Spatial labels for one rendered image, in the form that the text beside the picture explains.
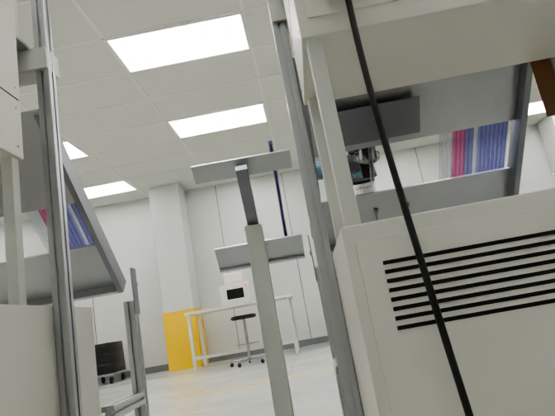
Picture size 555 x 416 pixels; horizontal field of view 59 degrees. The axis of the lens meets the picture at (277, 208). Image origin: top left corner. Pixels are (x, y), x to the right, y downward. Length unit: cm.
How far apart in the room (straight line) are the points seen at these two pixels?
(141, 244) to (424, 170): 513
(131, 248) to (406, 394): 835
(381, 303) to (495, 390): 23
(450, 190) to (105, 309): 785
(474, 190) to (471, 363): 104
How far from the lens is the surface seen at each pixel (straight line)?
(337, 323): 129
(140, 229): 907
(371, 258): 88
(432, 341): 89
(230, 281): 721
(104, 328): 915
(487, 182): 187
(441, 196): 183
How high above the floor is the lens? 48
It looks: 13 degrees up
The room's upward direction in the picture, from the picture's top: 10 degrees counter-clockwise
